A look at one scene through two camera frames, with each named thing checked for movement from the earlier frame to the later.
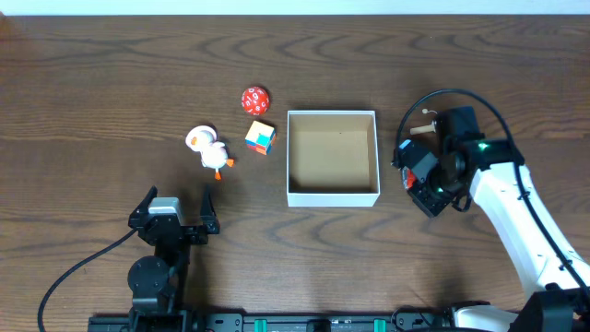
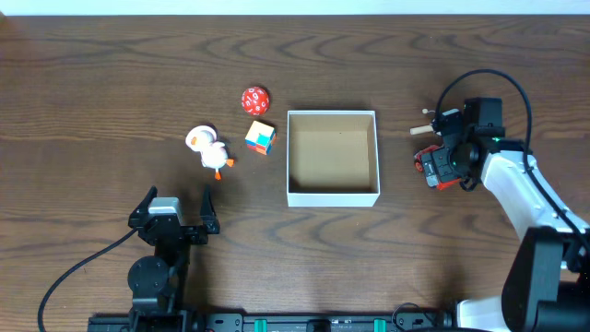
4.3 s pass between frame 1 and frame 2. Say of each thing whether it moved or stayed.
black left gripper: stayed
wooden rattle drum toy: stayed
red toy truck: moved
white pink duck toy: stayed
